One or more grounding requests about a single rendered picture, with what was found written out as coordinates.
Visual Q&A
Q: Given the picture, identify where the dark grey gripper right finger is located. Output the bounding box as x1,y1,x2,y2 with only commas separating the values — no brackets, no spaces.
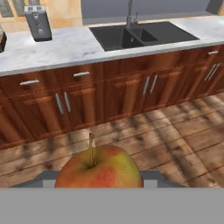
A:
139,170,188,189

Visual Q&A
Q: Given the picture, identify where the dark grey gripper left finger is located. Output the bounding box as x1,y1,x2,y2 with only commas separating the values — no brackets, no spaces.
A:
11,170,60,189

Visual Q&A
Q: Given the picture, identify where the red and green apple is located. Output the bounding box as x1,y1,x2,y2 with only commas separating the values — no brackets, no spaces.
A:
53,132,144,189

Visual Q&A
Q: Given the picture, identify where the brown wooden cupboard door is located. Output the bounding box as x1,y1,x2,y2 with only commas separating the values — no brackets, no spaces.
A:
207,62,224,95
64,83,105,131
148,67,188,113
179,64,217,102
0,89,37,151
8,90,71,142
103,76,151,123

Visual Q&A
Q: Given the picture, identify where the brown wooden drawer front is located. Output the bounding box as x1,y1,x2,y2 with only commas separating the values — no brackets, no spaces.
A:
195,45,224,66
53,63,105,90
0,70,59,99

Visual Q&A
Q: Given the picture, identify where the brown wooden sink front panel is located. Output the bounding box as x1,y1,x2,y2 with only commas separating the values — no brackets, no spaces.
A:
102,52,200,81

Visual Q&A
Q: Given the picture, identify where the dark appliance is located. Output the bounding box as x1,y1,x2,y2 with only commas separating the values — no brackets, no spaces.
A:
0,24,8,54

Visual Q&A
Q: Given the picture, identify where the black double sink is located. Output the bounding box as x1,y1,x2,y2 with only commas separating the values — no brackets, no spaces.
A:
88,20,201,53

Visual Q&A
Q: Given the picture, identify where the grey toaster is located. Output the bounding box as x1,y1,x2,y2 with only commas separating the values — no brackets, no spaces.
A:
23,4,53,43

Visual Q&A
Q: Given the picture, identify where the silver tap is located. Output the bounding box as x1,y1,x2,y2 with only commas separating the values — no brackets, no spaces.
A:
125,0,140,30

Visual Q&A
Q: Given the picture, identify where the silver cupboard door handle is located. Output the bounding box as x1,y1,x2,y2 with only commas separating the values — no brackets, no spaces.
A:
149,74,158,95
207,62,221,82
142,75,151,96
54,93,65,116
63,91,72,114
203,63,217,82

